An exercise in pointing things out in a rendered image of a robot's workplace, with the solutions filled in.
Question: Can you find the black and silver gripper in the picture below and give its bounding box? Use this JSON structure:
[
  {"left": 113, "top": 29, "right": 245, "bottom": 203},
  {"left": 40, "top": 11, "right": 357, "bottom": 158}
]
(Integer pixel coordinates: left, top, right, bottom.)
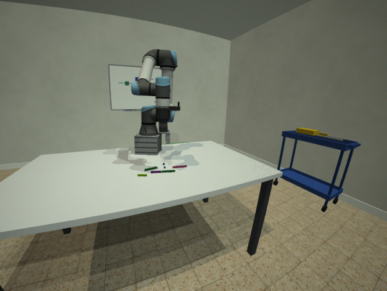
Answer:
[{"left": 155, "top": 99, "right": 180, "bottom": 144}]

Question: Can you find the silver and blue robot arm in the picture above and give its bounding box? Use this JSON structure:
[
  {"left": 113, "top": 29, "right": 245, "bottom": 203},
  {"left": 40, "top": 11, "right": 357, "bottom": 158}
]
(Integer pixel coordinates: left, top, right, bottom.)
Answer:
[{"left": 131, "top": 49, "right": 177, "bottom": 136}]

